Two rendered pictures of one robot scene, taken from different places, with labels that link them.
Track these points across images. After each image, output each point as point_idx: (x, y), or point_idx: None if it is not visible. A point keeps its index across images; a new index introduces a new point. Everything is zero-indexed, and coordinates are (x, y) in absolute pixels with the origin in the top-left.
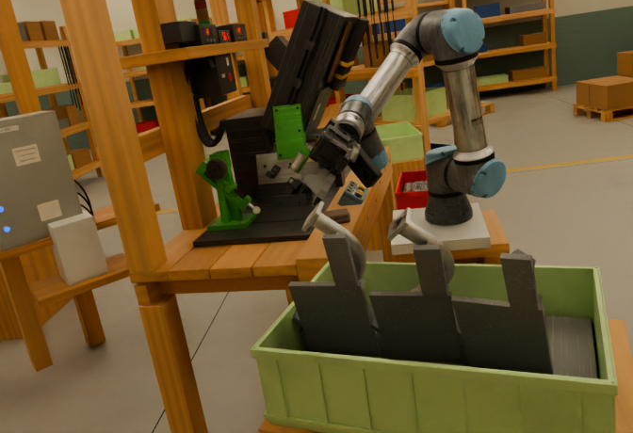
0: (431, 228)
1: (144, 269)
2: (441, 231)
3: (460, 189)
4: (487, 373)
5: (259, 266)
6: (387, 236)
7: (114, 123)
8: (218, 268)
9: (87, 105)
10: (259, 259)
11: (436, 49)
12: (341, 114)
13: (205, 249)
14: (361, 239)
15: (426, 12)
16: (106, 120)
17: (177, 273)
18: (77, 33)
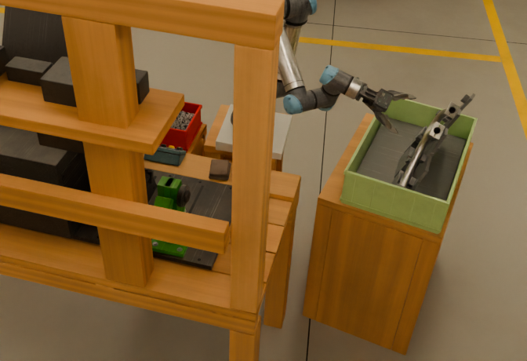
0: None
1: (260, 298)
2: None
3: (278, 97)
4: (470, 140)
5: (285, 221)
6: (452, 118)
7: (269, 190)
8: (278, 247)
9: (263, 191)
10: (270, 221)
11: (301, 16)
12: (354, 81)
13: (224, 260)
14: None
15: None
16: (267, 191)
17: (268, 277)
18: (270, 125)
